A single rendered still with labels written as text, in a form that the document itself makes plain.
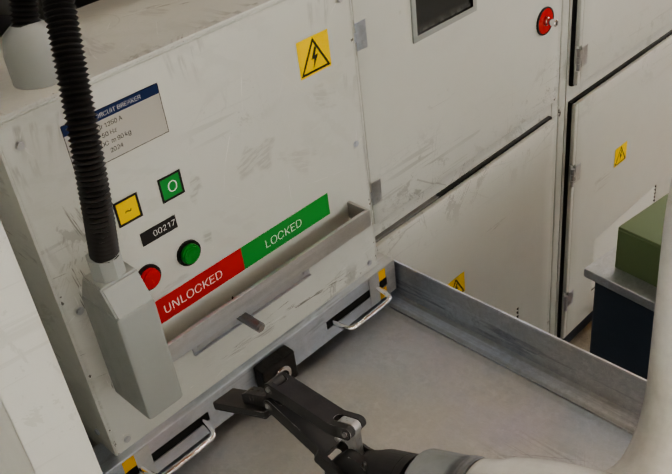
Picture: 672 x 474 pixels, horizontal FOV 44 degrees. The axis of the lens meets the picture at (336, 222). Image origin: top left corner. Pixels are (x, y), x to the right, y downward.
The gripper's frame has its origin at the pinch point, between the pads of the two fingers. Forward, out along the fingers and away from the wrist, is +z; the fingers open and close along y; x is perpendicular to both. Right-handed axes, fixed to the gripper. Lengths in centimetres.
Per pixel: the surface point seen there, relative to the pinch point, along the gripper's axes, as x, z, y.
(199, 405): 14.0, 24.1, 5.4
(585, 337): 162, 38, 70
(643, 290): 86, -10, 19
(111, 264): -2.0, 9.6, -21.7
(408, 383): 38.2, 8.1, 13.3
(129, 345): -2.3, 10.4, -12.9
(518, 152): 115, 24, 0
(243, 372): 21.5, 22.6, 4.3
